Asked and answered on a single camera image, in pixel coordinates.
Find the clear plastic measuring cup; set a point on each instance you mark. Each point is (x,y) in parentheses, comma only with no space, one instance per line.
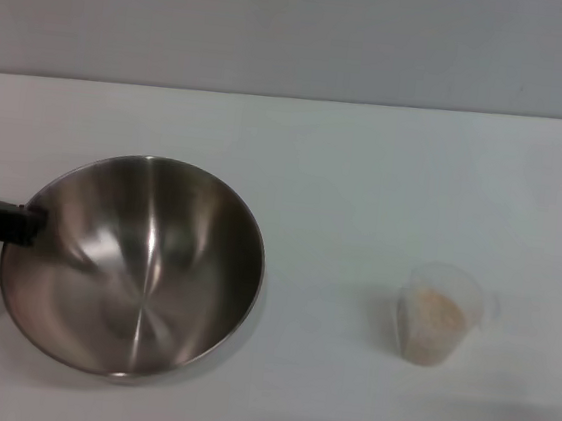
(449,283)

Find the white uncooked rice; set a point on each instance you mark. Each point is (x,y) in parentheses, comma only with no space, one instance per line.
(437,322)

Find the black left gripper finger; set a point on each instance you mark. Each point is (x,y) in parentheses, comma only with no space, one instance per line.
(3,224)

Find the stainless steel mixing bowl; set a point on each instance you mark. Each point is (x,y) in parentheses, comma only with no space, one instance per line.
(153,282)

